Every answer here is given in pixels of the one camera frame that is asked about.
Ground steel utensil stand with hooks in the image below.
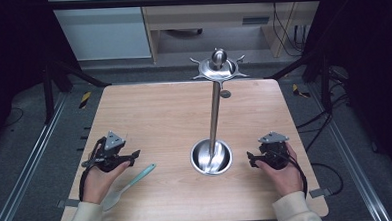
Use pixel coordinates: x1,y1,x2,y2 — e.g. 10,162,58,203
184,46,255,178

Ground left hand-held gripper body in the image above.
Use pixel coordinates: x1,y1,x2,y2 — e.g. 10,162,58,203
79,129,135,175

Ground black horizontal frame bar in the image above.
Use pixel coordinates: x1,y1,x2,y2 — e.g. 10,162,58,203
47,0,325,14

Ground aluminium floor rail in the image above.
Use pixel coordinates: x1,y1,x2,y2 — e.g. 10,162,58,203
0,91,74,221
306,78,392,221

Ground looped black floor cable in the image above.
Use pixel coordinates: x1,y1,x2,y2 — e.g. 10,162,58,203
310,161,345,198

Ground black hanging desk cables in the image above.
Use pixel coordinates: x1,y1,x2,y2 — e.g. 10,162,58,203
269,0,314,59

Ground person's left hand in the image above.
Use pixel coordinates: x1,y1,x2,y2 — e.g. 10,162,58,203
80,160,134,207

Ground yellow black tape strip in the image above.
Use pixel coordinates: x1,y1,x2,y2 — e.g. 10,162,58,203
291,83,312,100
77,91,94,111

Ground black metal frame stand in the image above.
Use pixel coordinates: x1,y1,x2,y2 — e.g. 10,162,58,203
41,56,114,125
263,48,334,115

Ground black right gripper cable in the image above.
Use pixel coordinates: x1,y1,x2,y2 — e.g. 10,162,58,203
275,148,310,200

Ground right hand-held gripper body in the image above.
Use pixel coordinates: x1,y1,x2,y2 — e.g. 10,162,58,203
257,130,292,172

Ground teal handled silicone spatula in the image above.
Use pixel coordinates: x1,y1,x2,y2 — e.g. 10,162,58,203
98,162,159,213

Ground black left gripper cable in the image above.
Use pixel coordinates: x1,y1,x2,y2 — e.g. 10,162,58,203
76,164,99,203

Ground white cabinet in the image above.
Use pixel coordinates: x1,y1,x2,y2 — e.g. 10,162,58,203
46,0,153,63

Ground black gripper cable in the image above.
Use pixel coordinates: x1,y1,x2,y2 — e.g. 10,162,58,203
76,164,99,203
275,148,310,200

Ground person's right hand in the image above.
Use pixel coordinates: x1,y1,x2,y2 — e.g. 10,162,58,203
254,141,306,200

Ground grey table bracket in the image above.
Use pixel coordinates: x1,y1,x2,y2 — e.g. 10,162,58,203
308,187,333,200
56,198,81,210

